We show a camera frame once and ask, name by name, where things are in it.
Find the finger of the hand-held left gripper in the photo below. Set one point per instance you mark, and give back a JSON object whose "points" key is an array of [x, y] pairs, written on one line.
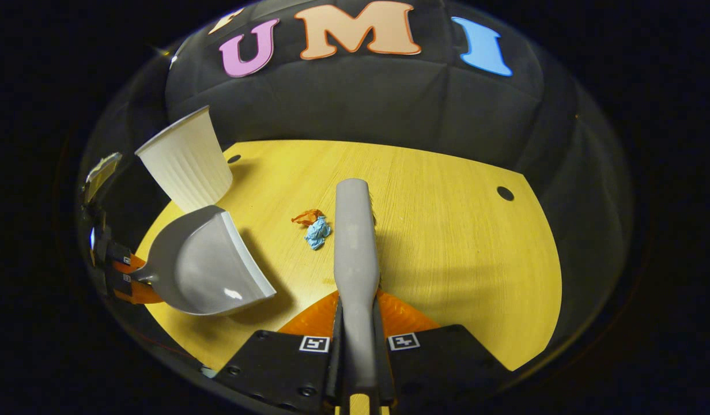
{"points": [[127, 262], [139, 295]]}

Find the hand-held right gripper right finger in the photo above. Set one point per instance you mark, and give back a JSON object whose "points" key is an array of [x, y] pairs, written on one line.
{"points": [[441, 363]]}

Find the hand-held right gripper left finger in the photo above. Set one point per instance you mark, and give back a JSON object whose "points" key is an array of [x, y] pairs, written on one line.
{"points": [[286, 369]]}

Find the grey plastic dustpan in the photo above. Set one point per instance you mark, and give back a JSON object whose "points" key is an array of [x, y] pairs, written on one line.
{"points": [[205, 271]]}

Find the white ribbed garbage bin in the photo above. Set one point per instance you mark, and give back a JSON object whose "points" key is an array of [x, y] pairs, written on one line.
{"points": [[185, 161]]}

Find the small grey broom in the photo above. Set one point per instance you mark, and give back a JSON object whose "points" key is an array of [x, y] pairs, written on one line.
{"points": [[355, 259]]}

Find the blue paper scrap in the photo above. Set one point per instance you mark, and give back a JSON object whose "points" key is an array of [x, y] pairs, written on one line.
{"points": [[317, 233]]}

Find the orange paper scrap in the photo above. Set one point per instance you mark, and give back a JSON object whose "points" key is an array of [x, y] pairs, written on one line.
{"points": [[308, 217]]}

